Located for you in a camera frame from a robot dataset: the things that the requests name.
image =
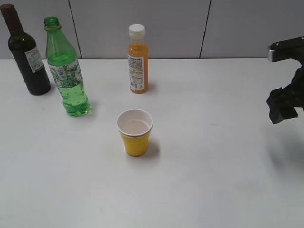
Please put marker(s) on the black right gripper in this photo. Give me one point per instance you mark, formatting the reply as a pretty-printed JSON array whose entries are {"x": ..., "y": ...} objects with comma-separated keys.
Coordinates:
[{"x": 282, "y": 101}]

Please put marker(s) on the yellow paper cup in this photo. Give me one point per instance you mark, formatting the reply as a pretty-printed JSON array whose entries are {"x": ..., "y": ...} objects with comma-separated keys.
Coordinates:
[{"x": 134, "y": 126}]

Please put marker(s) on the green sprite bottle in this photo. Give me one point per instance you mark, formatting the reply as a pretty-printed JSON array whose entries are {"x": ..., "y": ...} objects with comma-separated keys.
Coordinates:
[{"x": 64, "y": 66}]

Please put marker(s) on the orange juice bottle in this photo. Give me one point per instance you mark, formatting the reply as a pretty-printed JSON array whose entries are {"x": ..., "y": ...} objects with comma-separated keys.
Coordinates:
[{"x": 138, "y": 59}]

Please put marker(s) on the dark red wine bottle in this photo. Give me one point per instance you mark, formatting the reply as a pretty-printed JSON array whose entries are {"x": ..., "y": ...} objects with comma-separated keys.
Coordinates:
[{"x": 25, "y": 52}]

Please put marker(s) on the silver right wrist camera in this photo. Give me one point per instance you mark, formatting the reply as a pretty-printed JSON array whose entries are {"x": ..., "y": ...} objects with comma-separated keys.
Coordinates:
[{"x": 287, "y": 49}]

